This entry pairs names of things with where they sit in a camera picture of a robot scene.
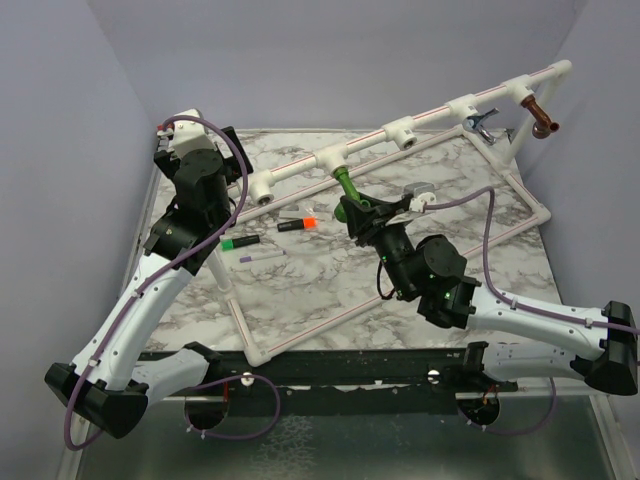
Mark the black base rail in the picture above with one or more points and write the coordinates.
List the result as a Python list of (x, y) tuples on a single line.
[(348, 382)]

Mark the white pvc pipe frame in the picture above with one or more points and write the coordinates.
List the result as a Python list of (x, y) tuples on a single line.
[(370, 323)]

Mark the orange capped black marker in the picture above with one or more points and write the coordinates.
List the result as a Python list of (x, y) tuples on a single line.
[(297, 224)]

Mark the green capped black marker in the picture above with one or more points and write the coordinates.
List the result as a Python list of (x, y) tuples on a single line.
[(239, 242)]

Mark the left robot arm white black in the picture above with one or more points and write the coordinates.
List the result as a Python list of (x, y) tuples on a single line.
[(105, 383)]

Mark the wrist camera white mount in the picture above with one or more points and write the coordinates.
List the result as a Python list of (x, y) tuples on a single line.
[(187, 136), (421, 195)]

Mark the brown copper faucet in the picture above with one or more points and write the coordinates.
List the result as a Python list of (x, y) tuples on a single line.
[(543, 125)]

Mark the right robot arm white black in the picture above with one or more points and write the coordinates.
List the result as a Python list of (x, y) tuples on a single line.
[(598, 346)]

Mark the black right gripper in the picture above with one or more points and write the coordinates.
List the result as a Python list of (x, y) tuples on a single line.
[(364, 222)]

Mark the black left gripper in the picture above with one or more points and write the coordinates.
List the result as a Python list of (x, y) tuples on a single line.
[(232, 151)]

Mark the purple capped white pen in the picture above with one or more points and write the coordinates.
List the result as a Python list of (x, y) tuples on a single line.
[(262, 256)]

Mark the clear plastic bag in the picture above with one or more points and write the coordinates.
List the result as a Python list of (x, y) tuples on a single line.
[(305, 209)]

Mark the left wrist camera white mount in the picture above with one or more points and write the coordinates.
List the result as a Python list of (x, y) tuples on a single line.
[(187, 136)]

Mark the grey metal faucet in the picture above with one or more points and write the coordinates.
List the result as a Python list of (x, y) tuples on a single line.
[(475, 124)]

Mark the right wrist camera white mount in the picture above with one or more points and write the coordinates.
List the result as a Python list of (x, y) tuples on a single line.
[(421, 195)]

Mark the green water faucet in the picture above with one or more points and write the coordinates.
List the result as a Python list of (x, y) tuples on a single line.
[(341, 175)]

